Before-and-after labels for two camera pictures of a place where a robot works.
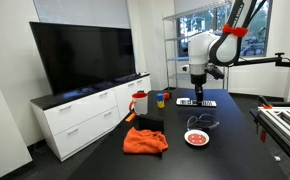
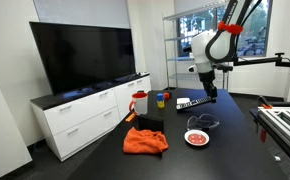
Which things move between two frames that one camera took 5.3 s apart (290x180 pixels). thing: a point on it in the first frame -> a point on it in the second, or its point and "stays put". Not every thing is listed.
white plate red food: [197, 137] stays put
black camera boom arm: [277, 60] stays put
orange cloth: [144, 141] stays put
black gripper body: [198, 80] -> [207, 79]
